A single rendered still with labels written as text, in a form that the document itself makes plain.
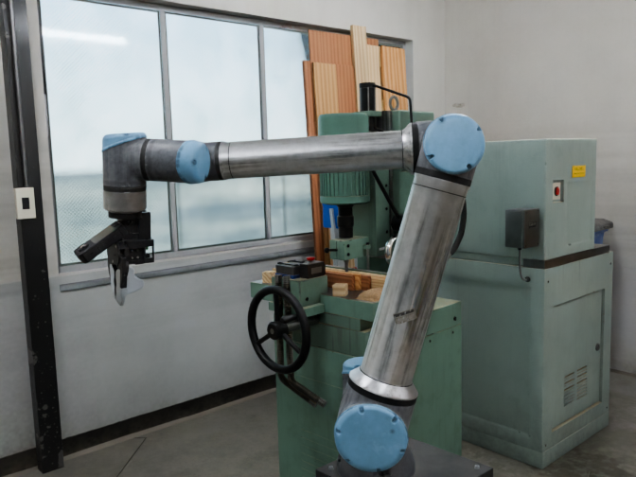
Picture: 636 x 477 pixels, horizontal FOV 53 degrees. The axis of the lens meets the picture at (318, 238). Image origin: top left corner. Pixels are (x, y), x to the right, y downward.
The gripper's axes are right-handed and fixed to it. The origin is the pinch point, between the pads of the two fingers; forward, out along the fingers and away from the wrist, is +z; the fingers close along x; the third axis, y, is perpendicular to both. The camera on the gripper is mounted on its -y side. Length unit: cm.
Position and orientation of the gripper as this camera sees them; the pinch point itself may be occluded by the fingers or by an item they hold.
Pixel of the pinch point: (117, 300)
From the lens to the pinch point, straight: 149.0
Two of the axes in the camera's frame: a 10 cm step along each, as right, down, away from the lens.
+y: 8.0, -0.9, 6.0
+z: -0.4, 9.8, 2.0
